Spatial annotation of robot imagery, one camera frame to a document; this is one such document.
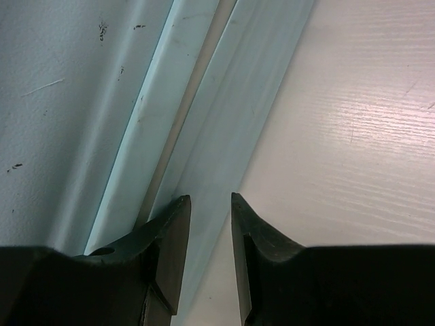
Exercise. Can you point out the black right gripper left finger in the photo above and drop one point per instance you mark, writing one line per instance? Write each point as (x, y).
(135, 280)

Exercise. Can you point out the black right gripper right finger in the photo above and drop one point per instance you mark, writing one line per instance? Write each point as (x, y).
(281, 282)

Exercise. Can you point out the light blue hardshell suitcase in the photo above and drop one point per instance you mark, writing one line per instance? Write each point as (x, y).
(90, 93)

